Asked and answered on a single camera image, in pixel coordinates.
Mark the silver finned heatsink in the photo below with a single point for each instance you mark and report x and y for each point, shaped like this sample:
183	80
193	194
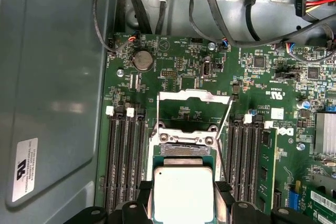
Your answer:
325	134

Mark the white case label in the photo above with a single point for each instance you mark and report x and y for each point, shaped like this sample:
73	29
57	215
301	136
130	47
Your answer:
25	169

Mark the metal socket cover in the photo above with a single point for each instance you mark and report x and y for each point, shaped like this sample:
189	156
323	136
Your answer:
210	97

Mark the green RAM stick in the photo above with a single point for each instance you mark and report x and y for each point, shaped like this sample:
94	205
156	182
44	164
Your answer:
269	169

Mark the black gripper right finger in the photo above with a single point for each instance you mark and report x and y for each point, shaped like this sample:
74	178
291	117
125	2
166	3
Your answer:
223	208

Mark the black and grey PC case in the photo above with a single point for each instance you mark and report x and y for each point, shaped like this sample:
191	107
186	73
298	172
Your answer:
52	77

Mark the green motherboard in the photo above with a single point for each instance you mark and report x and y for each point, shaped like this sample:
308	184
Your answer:
173	51

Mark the metal locking lever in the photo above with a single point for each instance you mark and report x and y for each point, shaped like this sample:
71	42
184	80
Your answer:
222	161

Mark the black RAM slot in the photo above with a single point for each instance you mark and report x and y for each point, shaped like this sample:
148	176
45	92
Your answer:
141	155
235	155
245	155
121	155
254	155
111	155
131	155

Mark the graphics card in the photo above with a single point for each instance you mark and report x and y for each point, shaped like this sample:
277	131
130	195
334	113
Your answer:
323	200

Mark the round coin cell battery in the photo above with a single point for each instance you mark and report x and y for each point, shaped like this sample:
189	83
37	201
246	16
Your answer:
143	60

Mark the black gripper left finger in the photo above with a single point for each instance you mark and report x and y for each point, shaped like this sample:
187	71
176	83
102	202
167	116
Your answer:
144	208

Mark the silver topped CPU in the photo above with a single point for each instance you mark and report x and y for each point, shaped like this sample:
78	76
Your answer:
183	192

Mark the CPU socket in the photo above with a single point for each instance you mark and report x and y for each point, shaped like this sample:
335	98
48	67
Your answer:
183	150

